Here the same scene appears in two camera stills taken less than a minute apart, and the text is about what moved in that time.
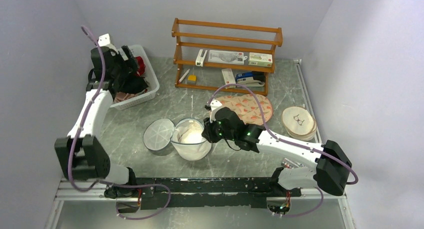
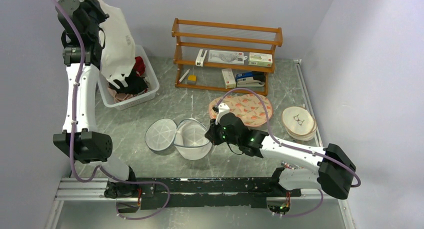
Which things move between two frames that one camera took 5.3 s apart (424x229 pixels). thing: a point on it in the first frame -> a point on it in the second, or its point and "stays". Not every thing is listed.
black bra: [131, 83] stays
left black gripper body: [129, 66] -> [97, 15]
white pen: [185, 74] stays
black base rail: [165, 193] stays
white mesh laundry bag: [158, 135] stays
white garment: [191, 133] -> [118, 55]
